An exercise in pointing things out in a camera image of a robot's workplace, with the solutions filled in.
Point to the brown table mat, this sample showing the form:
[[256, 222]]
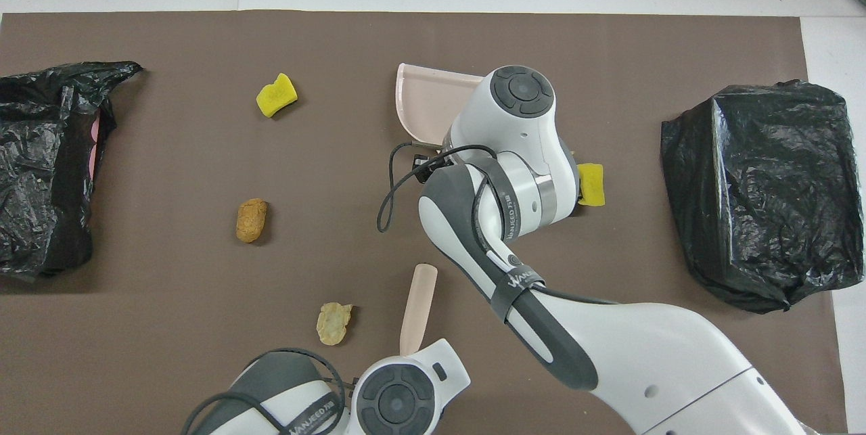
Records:
[[433, 36]]

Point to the beige plastic dustpan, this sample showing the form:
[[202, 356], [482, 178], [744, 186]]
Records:
[[426, 100]]

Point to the pink bin under black bag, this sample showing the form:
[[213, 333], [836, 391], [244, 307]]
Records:
[[40, 185]]

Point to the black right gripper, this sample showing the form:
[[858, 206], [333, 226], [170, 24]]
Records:
[[427, 168]]

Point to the bin lined with black bag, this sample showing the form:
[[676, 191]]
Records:
[[778, 178]]

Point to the pale striped toy croissant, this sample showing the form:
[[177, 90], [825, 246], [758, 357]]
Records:
[[333, 324]]

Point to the brown toy bread roll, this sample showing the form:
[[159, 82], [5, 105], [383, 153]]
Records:
[[251, 220]]

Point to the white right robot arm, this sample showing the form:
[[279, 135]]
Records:
[[643, 354]]

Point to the beige hand brush black bristles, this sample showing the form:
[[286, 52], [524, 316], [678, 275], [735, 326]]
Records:
[[419, 306]]

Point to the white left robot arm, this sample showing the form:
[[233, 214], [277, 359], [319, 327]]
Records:
[[399, 394]]

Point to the yellow notched sponge piece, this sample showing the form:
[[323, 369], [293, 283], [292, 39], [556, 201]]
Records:
[[593, 185]]

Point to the yellow wedge sponge piece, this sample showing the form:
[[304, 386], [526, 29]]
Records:
[[276, 95]]

